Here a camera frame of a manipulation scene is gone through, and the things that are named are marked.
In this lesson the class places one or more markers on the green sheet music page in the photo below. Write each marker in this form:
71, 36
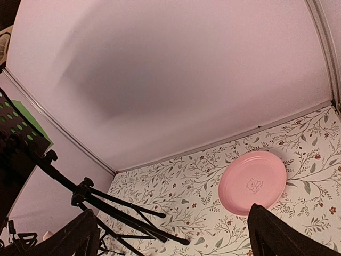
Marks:
31, 119

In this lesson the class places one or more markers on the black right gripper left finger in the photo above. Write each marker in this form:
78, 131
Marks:
78, 237

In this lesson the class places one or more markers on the black music stand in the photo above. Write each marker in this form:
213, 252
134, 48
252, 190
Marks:
23, 148

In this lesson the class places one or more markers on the pink plastic plate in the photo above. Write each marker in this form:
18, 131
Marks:
256, 177

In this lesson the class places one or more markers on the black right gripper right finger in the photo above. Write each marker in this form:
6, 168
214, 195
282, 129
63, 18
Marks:
269, 235

